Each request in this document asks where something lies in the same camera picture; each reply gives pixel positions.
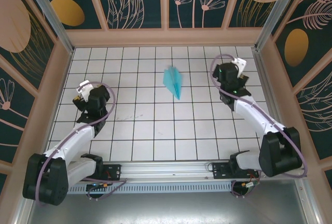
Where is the teal square paper sheet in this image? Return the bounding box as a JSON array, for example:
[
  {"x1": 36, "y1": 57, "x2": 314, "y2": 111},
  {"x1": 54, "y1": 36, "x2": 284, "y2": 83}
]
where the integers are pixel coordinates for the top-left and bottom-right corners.
[{"x1": 162, "y1": 65, "x2": 184, "y2": 101}]

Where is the grey metal sheet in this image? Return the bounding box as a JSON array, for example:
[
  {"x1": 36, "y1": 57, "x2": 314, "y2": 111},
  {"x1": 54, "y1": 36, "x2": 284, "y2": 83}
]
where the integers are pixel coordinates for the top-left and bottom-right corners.
[{"x1": 15, "y1": 192, "x2": 321, "y2": 224}]

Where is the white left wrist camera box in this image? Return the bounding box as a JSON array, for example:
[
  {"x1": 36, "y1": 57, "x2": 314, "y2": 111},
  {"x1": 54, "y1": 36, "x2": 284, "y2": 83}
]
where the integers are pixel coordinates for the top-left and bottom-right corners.
[{"x1": 76, "y1": 79, "x2": 93, "y2": 96}]

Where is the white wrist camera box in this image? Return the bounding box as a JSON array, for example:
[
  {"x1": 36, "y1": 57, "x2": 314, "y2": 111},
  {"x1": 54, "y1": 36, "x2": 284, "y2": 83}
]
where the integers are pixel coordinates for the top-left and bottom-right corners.
[
  {"x1": 76, "y1": 79, "x2": 93, "y2": 96},
  {"x1": 231, "y1": 57, "x2": 247, "y2": 76}
]

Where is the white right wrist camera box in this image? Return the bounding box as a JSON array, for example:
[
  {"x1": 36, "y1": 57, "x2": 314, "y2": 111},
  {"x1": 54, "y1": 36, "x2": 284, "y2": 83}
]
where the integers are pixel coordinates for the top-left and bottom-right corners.
[{"x1": 231, "y1": 57, "x2": 247, "y2": 76}]

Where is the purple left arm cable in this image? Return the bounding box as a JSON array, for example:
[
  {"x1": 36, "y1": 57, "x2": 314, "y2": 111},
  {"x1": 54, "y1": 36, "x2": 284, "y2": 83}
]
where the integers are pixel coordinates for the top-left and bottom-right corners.
[{"x1": 35, "y1": 81, "x2": 128, "y2": 206}]

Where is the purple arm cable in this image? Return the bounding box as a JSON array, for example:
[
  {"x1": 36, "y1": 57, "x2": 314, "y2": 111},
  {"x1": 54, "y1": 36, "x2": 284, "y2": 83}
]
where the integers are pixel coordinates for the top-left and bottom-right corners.
[
  {"x1": 210, "y1": 54, "x2": 309, "y2": 199},
  {"x1": 35, "y1": 81, "x2": 128, "y2": 206}
]

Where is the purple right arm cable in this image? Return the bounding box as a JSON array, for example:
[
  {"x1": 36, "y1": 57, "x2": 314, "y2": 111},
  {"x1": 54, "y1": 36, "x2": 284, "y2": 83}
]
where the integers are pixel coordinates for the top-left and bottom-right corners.
[{"x1": 210, "y1": 54, "x2": 309, "y2": 199}]

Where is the aluminium side rail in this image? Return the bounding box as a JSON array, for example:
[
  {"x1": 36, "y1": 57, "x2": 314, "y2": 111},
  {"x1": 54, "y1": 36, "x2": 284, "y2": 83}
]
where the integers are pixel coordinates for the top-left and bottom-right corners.
[{"x1": 253, "y1": 49, "x2": 295, "y2": 160}]

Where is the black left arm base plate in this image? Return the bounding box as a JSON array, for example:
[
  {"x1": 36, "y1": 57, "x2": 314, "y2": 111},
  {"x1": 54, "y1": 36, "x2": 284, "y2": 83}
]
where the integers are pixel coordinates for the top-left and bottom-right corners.
[{"x1": 85, "y1": 163, "x2": 122, "y2": 182}]

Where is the aluminium frame post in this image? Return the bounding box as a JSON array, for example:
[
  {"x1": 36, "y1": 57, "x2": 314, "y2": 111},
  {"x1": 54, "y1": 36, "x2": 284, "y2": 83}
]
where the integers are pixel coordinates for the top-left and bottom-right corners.
[
  {"x1": 254, "y1": 0, "x2": 303, "y2": 51},
  {"x1": 20, "y1": 0, "x2": 76, "y2": 54}
]

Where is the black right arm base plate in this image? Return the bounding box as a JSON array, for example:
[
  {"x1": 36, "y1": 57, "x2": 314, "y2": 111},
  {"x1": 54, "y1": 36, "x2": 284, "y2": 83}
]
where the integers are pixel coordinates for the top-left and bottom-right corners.
[{"x1": 212, "y1": 162, "x2": 260, "y2": 180}]

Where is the aluminium mounting rail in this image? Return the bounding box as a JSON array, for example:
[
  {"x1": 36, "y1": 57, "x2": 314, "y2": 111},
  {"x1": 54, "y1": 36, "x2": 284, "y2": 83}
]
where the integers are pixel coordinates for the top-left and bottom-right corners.
[{"x1": 24, "y1": 159, "x2": 309, "y2": 184}]

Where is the grey slotted cable duct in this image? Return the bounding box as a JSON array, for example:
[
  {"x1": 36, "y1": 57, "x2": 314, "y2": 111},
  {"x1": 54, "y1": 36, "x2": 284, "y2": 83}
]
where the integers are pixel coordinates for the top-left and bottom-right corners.
[{"x1": 67, "y1": 181, "x2": 234, "y2": 195}]

